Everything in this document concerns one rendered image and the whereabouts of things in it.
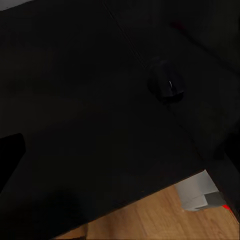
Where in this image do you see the mouse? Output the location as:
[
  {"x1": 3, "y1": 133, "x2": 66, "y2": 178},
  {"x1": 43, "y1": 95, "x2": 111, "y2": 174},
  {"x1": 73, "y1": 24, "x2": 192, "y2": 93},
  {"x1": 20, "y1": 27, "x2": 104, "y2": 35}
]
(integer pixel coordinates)
[{"x1": 148, "y1": 59, "x2": 187, "y2": 97}]

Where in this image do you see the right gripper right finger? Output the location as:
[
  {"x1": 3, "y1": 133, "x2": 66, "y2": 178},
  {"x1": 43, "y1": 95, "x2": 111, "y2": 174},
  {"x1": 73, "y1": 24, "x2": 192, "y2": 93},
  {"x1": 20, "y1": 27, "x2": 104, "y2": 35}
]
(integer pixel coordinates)
[{"x1": 224, "y1": 132, "x2": 240, "y2": 173}]

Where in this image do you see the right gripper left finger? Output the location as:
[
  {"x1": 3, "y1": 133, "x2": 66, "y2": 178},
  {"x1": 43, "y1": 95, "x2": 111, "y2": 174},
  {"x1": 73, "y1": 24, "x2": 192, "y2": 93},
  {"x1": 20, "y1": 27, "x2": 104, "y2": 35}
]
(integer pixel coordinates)
[{"x1": 0, "y1": 133, "x2": 26, "y2": 193}]

